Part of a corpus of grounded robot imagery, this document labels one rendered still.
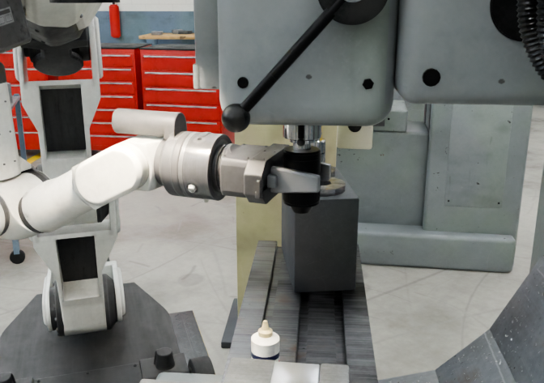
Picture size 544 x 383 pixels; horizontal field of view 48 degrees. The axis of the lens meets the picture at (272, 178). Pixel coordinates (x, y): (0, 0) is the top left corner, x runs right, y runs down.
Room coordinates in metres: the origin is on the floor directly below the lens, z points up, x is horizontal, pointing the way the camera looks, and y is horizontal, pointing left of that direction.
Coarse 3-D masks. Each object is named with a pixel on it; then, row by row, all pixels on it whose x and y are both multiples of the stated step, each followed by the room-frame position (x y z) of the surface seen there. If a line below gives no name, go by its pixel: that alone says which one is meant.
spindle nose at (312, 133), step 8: (288, 128) 0.73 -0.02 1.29; (296, 128) 0.72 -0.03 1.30; (304, 128) 0.72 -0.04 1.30; (312, 128) 0.72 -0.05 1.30; (320, 128) 0.73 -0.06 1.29; (288, 136) 0.73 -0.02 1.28; (296, 136) 0.72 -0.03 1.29; (304, 136) 0.72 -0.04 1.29; (312, 136) 0.72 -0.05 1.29; (320, 136) 0.73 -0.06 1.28
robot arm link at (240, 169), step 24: (192, 144) 0.77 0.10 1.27; (216, 144) 0.77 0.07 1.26; (192, 168) 0.75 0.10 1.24; (216, 168) 0.75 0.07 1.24; (240, 168) 0.73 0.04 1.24; (264, 168) 0.71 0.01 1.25; (192, 192) 0.75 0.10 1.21; (216, 192) 0.76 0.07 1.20; (240, 192) 0.73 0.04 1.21; (264, 192) 0.71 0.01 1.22
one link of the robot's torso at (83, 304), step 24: (48, 240) 1.28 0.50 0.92; (72, 240) 1.32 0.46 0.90; (96, 240) 1.31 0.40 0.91; (48, 264) 1.28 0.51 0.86; (72, 264) 1.36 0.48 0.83; (96, 264) 1.38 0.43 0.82; (72, 288) 1.37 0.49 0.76; (96, 288) 1.37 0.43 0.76; (72, 312) 1.35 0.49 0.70; (96, 312) 1.37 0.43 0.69
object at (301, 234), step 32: (320, 192) 1.08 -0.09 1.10; (352, 192) 1.11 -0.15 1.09; (288, 224) 1.15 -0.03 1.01; (320, 224) 1.07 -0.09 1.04; (352, 224) 1.07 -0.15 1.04; (288, 256) 1.15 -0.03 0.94; (320, 256) 1.07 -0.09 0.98; (352, 256) 1.07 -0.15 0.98; (320, 288) 1.07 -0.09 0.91; (352, 288) 1.07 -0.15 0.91
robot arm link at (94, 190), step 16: (128, 144) 0.78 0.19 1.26; (96, 160) 0.78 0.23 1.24; (112, 160) 0.77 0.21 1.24; (128, 160) 0.76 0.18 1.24; (144, 160) 0.77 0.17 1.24; (80, 176) 0.79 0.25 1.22; (96, 176) 0.78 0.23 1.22; (112, 176) 0.77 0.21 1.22; (128, 176) 0.76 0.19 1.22; (144, 176) 0.77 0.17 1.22; (80, 192) 0.79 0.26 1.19; (96, 192) 0.78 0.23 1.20; (112, 192) 0.77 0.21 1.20; (128, 192) 0.77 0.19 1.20; (96, 208) 0.79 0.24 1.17
